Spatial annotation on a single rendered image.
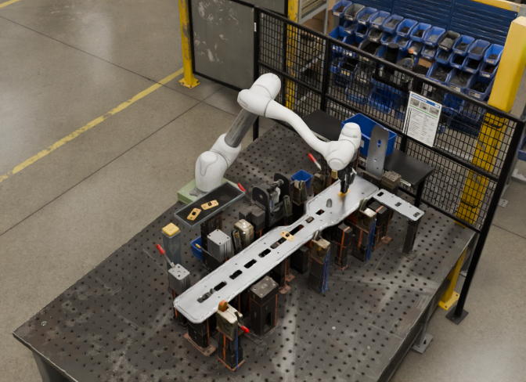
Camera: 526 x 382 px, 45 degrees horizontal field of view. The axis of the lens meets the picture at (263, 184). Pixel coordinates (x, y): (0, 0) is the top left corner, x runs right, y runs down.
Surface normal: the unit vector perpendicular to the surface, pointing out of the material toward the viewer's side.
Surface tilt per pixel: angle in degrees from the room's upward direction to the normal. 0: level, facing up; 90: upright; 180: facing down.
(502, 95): 86
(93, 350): 0
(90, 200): 0
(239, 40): 90
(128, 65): 0
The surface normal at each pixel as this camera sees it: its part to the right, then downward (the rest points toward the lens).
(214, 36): -0.60, 0.51
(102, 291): 0.02, -0.77
